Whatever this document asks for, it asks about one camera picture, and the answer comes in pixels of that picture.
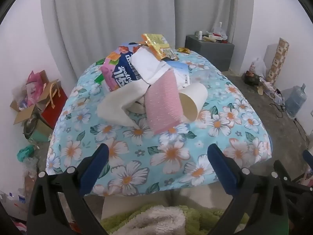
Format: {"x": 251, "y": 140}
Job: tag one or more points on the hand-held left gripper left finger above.
{"x": 97, "y": 166}

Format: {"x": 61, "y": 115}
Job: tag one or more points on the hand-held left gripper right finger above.
{"x": 220, "y": 166}

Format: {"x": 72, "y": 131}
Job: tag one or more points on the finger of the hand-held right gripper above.
{"x": 291, "y": 178}
{"x": 308, "y": 158}

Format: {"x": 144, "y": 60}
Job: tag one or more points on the white foam sheet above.
{"x": 115, "y": 105}

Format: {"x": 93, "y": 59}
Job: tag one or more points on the white paper cup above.
{"x": 195, "y": 95}

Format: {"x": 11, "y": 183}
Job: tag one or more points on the pink bubble wrap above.
{"x": 161, "y": 102}

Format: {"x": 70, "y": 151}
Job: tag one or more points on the clear plastic wrapper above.
{"x": 205, "y": 76}

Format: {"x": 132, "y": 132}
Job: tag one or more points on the pink blue snack packet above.
{"x": 117, "y": 71}

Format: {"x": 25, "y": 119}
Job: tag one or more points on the white blue paper envelope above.
{"x": 179, "y": 76}

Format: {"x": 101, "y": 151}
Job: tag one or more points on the white tissue paper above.
{"x": 146, "y": 61}

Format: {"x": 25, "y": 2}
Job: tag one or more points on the yellow snack packet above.
{"x": 156, "y": 42}

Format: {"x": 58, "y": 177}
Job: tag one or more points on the green fluffy rug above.
{"x": 207, "y": 215}

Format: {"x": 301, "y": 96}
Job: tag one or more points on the blue floral cloth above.
{"x": 151, "y": 151}

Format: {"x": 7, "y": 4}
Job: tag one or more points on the blue water jug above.
{"x": 296, "y": 100}

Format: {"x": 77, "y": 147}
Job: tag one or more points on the teal box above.
{"x": 39, "y": 131}

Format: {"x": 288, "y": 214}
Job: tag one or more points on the green plastic bag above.
{"x": 25, "y": 151}

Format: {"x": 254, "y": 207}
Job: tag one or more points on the red gift bag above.
{"x": 56, "y": 105}

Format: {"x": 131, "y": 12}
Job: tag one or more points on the heap of clear plastic packets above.
{"x": 271, "y": 90}

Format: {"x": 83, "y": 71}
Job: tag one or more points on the white fluffy cloth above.
{"x": 156, "y": 220}

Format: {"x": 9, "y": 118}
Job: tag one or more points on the brown paper piece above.
{"x": 260, "y": 91}

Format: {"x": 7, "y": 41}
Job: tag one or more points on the brown cardboard box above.
{"x": 24, "y": 112}

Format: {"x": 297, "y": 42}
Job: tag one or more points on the dark bag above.
{"x": 251, "y": 79}

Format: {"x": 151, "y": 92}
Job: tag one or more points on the patterned cardboard column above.
{"x": 277, "y": 61}

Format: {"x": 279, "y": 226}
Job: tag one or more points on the white plastic bag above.
{"x": 259, "y": 66}

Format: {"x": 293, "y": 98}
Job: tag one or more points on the pink plastic bag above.
{"x": 33, "y": 78}

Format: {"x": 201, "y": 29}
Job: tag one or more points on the grey cabinet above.
{"x": 207, "y": 53}

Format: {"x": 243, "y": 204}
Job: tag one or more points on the small yellow wrapper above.
{"x": 183, "y": 50}

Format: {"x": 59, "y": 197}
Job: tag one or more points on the beige flat box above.
{"x": 209, "y": 38}

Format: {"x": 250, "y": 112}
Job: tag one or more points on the clear plastic bag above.
{"x": 219, "y": 30}

